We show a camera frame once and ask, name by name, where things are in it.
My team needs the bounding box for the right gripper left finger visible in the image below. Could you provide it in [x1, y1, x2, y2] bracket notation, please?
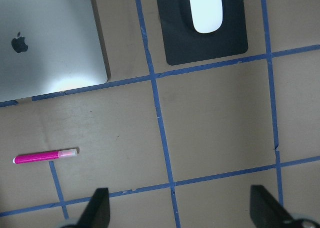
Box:
[76, 188, 111, 227]

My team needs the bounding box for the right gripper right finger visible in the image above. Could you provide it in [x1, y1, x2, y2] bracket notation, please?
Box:
[249, 185, 303, 228]

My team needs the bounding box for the pink marker pen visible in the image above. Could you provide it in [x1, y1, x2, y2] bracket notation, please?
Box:
[12, 149, 78, 164]

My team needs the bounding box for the white computer mouse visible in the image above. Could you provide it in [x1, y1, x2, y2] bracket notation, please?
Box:
[189, 0, 223, 34]

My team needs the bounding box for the silver laptop notebook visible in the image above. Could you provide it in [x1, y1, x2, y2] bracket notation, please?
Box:
[0, 0, 110, 102]

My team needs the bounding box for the black mousepad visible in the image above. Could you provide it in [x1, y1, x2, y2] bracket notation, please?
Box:
[157, 0, 248, 65]

